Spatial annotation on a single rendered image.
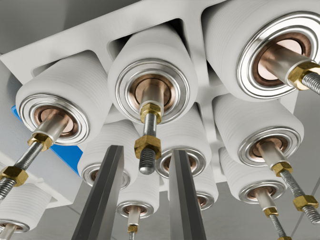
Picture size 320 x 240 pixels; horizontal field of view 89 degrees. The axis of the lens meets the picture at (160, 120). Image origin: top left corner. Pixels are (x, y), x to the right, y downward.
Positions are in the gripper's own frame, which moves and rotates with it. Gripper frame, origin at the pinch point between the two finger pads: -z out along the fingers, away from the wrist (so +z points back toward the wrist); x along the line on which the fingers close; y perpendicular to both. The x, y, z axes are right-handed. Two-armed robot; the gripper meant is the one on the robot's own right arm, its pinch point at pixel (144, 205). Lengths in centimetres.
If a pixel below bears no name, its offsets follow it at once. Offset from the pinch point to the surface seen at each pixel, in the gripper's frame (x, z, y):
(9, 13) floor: 30.6, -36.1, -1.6
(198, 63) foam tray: -5.8, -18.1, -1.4
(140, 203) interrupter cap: 0.5, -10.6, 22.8
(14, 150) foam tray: 29.0, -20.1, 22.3
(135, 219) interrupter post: 1.2, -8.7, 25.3
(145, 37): 1.2, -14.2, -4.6
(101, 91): 6.6, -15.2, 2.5
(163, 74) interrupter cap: -0.8, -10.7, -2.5
